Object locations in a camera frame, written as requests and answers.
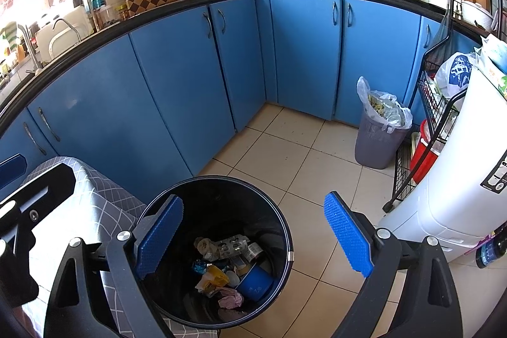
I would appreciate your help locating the teal snack wrapper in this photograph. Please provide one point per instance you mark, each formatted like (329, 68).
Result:
(201, 266)

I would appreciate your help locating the silver blister pack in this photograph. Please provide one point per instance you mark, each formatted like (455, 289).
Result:
(231, 245)

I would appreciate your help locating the black round trash bin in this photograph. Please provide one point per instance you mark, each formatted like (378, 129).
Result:
(237, 203)

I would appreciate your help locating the tall steel faucet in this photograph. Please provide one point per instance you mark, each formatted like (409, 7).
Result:
(29, 45)

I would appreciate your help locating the white wrapper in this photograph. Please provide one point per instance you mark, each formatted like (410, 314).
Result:
(206, 247)

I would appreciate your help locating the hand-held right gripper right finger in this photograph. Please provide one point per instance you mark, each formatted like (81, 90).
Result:
(348, 235)

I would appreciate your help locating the pink paper wrapper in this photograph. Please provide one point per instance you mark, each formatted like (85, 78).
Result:
(229, 297)

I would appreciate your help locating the green striped towel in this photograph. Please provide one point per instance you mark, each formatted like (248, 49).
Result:
(8, 35)

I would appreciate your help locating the white bin bag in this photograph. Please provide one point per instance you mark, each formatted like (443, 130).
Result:
(362, 88)

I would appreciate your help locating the blue paper cup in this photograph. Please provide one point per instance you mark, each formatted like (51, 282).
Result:
(253, 284)

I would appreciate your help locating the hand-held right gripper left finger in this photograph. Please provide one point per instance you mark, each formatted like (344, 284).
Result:
(158, 239)

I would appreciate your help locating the blue kitchen cabinet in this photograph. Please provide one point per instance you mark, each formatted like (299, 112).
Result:
(178, 84)

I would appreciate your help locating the grey waste basket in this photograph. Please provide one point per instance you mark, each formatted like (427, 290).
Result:
(376, 148)

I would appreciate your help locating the green white packet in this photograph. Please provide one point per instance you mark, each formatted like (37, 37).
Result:
(495, 57)

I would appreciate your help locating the yellow snack packet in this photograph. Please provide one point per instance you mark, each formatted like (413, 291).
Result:
(216, 276)

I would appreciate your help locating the checked blue-grey tablecloth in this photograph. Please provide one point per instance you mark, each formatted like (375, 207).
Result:
(99, 203)

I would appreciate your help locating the dark glass bottle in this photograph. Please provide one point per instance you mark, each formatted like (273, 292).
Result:
(489, 251)

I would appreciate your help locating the small curved faucet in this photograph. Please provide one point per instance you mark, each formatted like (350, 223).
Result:
(63, 21)

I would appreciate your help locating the white rounded appliance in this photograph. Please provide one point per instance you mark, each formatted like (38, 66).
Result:
(455, 183)

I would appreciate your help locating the white rice cooker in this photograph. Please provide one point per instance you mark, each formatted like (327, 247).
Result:
(475, 15)

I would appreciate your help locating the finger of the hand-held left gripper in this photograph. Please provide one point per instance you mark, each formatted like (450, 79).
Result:
(47, 187)
(12, 169)

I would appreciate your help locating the white bag with blue print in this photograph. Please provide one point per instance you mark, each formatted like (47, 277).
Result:
(455, 74)

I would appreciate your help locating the white dish drainer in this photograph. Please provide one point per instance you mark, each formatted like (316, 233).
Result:
(43, 41)

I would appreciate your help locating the red plastic container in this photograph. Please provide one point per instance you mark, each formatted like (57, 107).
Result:
(422, 156)

